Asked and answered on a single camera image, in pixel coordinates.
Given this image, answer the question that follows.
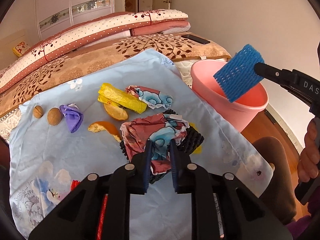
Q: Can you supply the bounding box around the blue cloud paper wrapper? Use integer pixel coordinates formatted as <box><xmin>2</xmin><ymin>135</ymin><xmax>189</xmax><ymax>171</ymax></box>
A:
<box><xmin>125</xmin><ymin>85</ymin><xmax>173</xmax><ymax>109</ymax></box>

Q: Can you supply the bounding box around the white sliding door wardrobe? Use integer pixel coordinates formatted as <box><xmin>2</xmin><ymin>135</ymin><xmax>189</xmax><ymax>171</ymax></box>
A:
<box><xmin>36</xmin><ymin>0</ymin><xmax>114</xmax><ymax>40</ymax></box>

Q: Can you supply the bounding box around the orange peel piece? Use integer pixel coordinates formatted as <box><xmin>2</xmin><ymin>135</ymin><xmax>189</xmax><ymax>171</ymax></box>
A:
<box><xmin>88</xmin><ymin>121</ymin><xmax>121</xmax><ymax>142</ymax></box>
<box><xmin>103</xmin><ymin>103</ymin><xmax>129</xmax><ymax>121</ymax></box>

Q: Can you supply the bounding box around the light blue floral cloth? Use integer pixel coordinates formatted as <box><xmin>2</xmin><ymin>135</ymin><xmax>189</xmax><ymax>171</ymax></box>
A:
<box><xmin>9</xmin><ymin>49</ymin><xmax>273</xmax><ymax>237</ymax></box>

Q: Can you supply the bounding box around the walnut near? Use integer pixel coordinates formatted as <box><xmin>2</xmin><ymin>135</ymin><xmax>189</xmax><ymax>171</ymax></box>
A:
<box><xmin>47</xmin><ymin>107</ymin><xmax>62</xmax><ymax>126</ymax></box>

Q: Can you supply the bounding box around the yellow red small pillow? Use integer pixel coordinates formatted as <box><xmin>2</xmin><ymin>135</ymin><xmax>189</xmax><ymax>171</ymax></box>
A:
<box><xmin>12</xmin><ymin>41</ymin><xmax>30</xmax><ymax>57</ymax></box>

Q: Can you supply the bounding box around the yellow foam fruit net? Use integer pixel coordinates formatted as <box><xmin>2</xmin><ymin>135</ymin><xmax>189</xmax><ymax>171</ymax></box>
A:
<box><xmin>189</xmin><ymin>122</ymin><xmax>202</xmax><ymax>154</ymax></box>

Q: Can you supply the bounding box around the polka dot folded quilt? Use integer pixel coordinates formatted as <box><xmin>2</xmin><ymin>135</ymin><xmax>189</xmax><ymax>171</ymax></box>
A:
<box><xmin>1</xmin><ymin>9</ymin><xmax>188</xmax><ymax>93</ymax></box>

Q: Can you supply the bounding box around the person right hand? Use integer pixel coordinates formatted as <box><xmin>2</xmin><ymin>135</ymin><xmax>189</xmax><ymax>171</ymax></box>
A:
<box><xmin>297</xmin><ymin>119</ymin><xmax>319</xmax><ymax>183</ymax></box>

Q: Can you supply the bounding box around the red blue paper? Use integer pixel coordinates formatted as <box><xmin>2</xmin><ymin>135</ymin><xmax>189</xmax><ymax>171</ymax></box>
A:
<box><xmin>120</xmin><ymin>113</ymin><xmax>190</xmax><ymax>175</ymax></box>

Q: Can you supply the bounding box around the walnut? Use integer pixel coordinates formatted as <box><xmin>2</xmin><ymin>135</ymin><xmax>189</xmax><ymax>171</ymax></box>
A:
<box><xmin>47</xmin><ymin>107</ymin><xmax>62</xmax><ymax>126</ymax></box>
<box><xmin>33</xmin><ymin>105</ymin><xmax>44</xmax><ymax>119</ymax></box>

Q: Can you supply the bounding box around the purple cloth pouch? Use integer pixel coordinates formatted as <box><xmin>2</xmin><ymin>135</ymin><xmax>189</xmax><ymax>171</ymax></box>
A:
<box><xmin>59</xmin><ymin>103</ymin><xmax>84</xmax><ymax>133</ymax></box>

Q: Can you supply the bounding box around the yellow plastic wrapper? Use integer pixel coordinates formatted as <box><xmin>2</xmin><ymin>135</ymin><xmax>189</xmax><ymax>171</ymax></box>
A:
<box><xmin>98</xmin><ymin>83</ymin><xmax>147</xmax><ymax>114</ymax></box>

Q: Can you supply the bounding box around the blue foam fruit net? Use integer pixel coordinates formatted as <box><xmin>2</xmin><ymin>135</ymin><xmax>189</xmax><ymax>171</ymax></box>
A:
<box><xmin>213</xmin><ymin>44</ymin><xmax>264</xmax><ymax>102</ymax></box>

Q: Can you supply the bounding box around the black smartphone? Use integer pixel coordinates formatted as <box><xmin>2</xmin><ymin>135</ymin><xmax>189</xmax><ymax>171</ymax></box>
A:
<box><xmin>181</xmin><ymin>34</ymin><xmax>210</xmax><ymax>44</ymax></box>

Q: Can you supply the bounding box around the black foam fruit net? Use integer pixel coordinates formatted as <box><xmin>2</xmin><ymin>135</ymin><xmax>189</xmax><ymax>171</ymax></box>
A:
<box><xmin>119</xmin><ymin>109</ymin><xmax>204</xmax><ymax>184</ymax></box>

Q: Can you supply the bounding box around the walnut far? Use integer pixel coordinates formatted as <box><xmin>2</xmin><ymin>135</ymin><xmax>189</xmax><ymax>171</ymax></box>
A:
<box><xmin>33</xmin><ymin>105</ymin><xmax>44</xmax><ymax>119</ymax></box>

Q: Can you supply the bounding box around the pink plastic trash bin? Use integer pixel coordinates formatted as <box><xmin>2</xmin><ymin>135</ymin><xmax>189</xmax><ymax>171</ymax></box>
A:
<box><xmin>190</xmin><ymin>59</ymin><xmax>270</xmax><ymax>133</ymax></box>

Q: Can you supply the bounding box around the pink folded blanket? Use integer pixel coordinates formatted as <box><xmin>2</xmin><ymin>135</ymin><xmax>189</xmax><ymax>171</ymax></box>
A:
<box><xmin>130</xmin><ymin>21</ymin><xmax>191</xmax><ymax>36</ymax></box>

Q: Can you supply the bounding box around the brown leaf pattern blanket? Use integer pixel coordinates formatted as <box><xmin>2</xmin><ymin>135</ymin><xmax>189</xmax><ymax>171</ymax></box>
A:
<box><xmin>1</xmin><ymin>33</ymin><xmax>231</xmax><ymax>116</ymax></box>

